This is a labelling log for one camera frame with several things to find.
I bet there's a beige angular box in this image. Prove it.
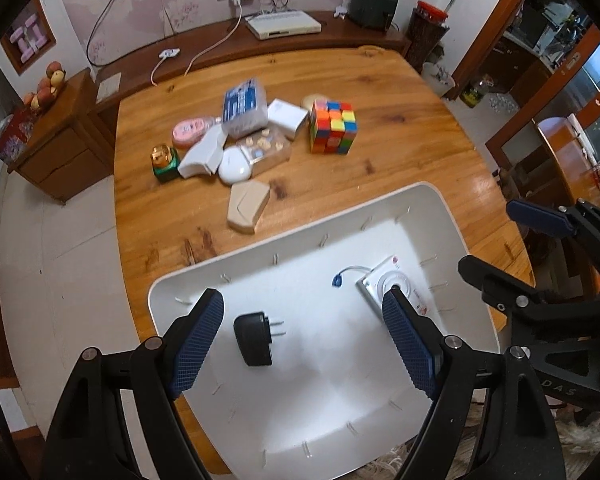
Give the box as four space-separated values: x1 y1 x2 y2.
227 180 271 234

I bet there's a green bottle gold cap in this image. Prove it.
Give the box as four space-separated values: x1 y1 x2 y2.
151 144 180 183

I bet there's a pink round tape case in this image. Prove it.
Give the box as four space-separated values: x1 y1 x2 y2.
171 116 221 151

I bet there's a blue label plastic box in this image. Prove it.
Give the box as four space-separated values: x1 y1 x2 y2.
222 78 268 140

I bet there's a white square charger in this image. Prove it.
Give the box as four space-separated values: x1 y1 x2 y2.
268 99 309 141

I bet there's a multicolour puzzle cube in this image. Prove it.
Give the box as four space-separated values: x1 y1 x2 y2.
309 100 358 155

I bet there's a round beige compact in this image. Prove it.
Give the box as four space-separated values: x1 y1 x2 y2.
300 93 328 112

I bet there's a black power adapter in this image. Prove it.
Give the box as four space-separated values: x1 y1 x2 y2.
233 312 282 367

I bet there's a wooden chair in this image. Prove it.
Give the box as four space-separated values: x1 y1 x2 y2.
486 117 600 207

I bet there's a white plastic tray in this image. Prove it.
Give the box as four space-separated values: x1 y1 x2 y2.
148 183 500 479

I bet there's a white oval mouse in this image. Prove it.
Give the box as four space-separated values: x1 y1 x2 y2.
218 146 252 186

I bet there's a white plastic bucket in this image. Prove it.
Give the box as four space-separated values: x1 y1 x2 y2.
422 62 456 98

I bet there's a wooden side cabinet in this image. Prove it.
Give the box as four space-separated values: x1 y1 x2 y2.
7 70 114 203

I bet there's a dark bin red lid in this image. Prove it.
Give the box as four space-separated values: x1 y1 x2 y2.
405 0 449 74

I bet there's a yellow rim basket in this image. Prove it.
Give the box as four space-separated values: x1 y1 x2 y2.
358 46 386 56

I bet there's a white paper on bench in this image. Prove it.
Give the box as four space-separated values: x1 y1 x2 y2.
96 73 122 103

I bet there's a red gift box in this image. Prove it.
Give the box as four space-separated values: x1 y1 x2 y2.
0 108 35 165

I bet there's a black bag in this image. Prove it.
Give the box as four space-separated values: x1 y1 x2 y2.
348 0 399 32

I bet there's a fruit ornament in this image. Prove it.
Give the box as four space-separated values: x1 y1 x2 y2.
23 61 67 114

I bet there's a white set-top box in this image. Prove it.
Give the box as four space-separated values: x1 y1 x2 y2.
246 11 322 40

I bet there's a white toy camera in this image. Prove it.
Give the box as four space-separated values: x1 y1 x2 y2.
332 255 428 318

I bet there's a white charging cable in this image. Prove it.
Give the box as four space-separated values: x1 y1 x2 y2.
149 0 244 87

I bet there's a black cable on wall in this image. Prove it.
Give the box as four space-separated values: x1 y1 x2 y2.
84 0 131 68

